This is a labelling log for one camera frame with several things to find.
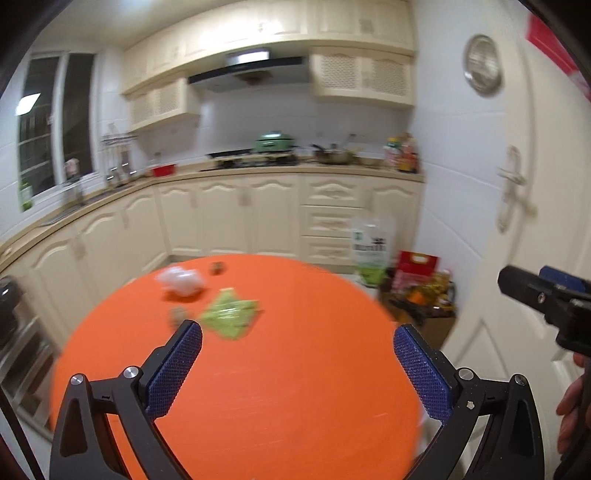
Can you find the cream upper cabinet right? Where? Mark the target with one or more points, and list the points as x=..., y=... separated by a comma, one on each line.
x=363, y=75

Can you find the red rectangular tray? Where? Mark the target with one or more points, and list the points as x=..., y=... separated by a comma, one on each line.
x=163, y=170

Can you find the black gas stove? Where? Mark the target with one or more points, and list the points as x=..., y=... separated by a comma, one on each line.
x=248, y=158

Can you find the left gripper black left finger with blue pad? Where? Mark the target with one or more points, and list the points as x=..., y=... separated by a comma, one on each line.
x=84, y=446

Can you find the cardboard box with groceries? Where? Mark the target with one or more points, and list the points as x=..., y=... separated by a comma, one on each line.
x=420, y=303

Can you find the small brown walnut shell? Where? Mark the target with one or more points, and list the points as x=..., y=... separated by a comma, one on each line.
x=217, y=268

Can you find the hanging utensil rack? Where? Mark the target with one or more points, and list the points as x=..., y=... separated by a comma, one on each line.
x=116, y=148

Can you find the large brown crumpled lump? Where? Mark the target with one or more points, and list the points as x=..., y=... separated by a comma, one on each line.
x=177, y=315

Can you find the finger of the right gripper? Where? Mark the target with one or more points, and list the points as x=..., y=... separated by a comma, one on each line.
x=543, y=296
x=565, y=280

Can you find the white green rice bag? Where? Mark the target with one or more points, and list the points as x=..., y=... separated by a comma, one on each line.
x=372, y=243

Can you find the cream lower kitchen cabinets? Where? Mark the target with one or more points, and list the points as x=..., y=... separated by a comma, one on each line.
x=303, y=213

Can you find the green electric cooking pot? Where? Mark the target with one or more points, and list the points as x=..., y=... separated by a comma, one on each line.
x=274, y=142

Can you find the black range hood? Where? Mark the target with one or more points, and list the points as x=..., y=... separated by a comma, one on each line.
x=261, y=73

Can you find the cream upper cabinet left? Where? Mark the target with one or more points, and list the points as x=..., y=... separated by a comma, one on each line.
x=167, y=101

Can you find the person's right hand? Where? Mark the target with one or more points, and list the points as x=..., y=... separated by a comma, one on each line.
x=568, y=410

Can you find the round orange table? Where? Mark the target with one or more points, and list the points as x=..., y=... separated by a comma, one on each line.
x=313, y=389

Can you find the red gift box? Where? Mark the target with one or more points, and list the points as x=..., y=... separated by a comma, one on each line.
x=413, y=268

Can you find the round silver wall clock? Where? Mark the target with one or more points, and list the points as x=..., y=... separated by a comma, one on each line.
x=482, y=65

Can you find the clear plastic bag right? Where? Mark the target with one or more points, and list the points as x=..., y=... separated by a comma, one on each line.
x=179, y=281

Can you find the seasoning packets on counter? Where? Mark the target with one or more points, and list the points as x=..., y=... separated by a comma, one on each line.
x=402, y=154

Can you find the black oven on rack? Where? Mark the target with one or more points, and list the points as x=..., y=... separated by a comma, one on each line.
x=11, y=295

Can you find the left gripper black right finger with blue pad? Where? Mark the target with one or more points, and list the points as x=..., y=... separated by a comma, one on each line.
x=511, y=446

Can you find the cream cabinet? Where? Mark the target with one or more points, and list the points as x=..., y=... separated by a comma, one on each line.
x=363, y=75
x=167, y=101

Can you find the black wok pan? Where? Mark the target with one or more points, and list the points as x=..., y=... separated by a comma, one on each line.
x=333, y=156

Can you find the green snack packet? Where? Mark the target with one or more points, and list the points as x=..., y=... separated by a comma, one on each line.
x=228, y=315

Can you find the kitchen sink faucet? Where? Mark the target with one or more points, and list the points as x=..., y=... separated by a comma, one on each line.
x=73, y=185

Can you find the cream door with handle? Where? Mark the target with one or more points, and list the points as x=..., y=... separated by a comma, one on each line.
x=544, y=222

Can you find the kitchen window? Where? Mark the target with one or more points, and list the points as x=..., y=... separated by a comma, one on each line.
x=54, y=116

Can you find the green dish soap pouch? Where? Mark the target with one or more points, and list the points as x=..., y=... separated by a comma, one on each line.
x=26, y=194

